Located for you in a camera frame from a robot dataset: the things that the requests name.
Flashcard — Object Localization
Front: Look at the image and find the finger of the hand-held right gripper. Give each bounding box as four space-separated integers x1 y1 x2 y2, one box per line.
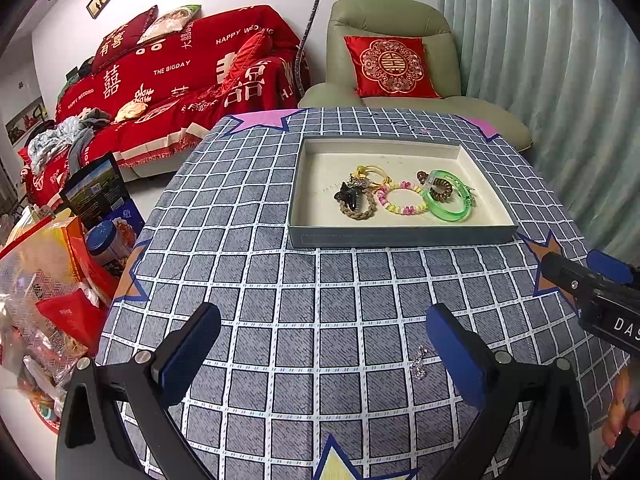
541 252 609 312
586 249 634 286

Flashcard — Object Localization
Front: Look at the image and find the tan braided bracelet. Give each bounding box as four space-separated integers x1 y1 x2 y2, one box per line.
337 187 376 219

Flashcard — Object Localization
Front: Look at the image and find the framed wall painting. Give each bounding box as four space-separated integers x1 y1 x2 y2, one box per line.
5 97 46 146

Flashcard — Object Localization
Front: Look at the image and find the small gold cushion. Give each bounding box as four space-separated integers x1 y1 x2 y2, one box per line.
115 97 151 123

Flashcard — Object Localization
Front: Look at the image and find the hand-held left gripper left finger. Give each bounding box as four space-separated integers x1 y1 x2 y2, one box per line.
54 302 222 480

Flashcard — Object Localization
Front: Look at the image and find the red embroidered cushion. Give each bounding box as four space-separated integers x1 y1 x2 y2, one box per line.
343 36 442 99

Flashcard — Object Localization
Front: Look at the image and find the pile of grey clothes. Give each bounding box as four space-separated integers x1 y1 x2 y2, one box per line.
27 107 111 173

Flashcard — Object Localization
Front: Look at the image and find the red paper bag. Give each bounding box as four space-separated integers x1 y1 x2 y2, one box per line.
35 287 108 356

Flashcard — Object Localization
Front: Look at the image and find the grey tray with cream lining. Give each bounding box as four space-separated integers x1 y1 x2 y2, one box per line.
287 135 518 250

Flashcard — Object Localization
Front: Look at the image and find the blue lid jar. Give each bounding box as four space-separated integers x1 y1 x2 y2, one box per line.
85 220 138 281

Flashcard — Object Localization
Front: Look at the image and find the yellow hair tie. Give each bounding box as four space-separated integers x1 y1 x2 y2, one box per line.
352 162 393 186

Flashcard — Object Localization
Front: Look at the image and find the person's right hand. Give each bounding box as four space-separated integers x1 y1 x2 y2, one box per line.
602 370 640 453

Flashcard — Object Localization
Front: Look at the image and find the black hair claw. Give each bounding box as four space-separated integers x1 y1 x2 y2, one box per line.
336 180 363 210

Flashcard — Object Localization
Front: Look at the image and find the grey checked tablecloth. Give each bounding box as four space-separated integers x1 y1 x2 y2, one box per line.
95 107 631 480

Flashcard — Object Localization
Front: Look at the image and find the red satin cushion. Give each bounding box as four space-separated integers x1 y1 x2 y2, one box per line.
217 29 273 106

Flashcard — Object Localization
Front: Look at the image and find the green translucent bangle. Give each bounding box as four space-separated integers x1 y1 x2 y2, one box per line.
421 170 474 223

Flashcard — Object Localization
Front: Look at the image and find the red printed pillow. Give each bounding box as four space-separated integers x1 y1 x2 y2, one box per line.
92 5 158 73

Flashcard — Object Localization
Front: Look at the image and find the pile of clear plastic bags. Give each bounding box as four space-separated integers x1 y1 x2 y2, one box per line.
0 240 96 436

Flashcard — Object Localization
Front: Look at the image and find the green armchair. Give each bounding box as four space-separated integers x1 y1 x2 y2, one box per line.
298 0 532 153

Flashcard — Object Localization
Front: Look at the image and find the colourful beaded bracelet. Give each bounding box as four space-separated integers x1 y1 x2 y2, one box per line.
375 181 428 217

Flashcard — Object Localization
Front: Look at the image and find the orange gift bag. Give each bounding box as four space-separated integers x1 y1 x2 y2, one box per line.
50 212 118 306

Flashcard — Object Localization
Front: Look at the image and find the pale green curtain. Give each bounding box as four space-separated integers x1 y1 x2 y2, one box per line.
437 0 640 271

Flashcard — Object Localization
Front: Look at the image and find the red printed sofa cover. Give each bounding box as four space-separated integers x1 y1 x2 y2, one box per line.
20 5 311 206

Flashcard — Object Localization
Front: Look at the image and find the dark landscape print box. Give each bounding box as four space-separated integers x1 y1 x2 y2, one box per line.
59 152 146 231

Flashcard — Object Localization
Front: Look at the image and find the silver chain pendant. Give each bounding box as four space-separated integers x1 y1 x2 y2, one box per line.
410 345 430 378

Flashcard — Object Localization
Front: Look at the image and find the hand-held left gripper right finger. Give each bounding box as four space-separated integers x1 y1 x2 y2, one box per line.
426 302 593 480

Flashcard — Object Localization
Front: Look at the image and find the photo print pillow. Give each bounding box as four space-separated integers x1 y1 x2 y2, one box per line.
137 5 202 45

